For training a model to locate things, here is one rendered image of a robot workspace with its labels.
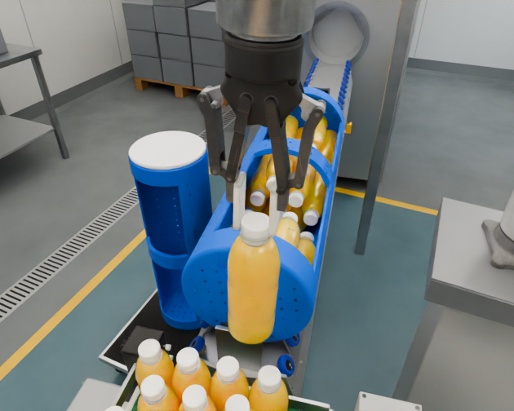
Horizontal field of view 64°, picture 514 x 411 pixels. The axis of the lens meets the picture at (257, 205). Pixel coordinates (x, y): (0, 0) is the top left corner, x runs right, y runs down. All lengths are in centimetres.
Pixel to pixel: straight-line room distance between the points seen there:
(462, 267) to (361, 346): 120
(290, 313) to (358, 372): 127
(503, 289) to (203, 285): 66
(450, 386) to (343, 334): 92
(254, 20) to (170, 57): 438
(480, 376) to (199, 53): 388
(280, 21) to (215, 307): 67
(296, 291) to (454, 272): 40
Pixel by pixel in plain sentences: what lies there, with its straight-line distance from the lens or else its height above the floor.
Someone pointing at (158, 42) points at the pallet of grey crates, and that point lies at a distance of 481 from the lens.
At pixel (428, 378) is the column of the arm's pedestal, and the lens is 138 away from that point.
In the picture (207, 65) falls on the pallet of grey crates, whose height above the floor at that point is 40.
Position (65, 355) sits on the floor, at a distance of 230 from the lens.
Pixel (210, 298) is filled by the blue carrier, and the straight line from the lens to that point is 90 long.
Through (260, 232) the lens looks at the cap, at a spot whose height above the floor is 143.
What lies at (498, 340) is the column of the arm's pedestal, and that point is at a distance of 122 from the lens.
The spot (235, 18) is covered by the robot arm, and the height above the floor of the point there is 168.
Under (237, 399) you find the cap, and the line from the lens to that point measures 73.
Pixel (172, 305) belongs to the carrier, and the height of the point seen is 16.
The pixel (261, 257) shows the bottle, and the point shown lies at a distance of 52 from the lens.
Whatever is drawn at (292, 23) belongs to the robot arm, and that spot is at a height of 168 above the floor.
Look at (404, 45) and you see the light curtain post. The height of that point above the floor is 125.
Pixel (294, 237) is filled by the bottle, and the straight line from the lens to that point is 94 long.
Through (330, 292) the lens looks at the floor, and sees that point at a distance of 238.
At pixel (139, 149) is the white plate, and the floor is 104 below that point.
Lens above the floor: 176
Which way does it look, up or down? 36 degrees down
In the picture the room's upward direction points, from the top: straight up
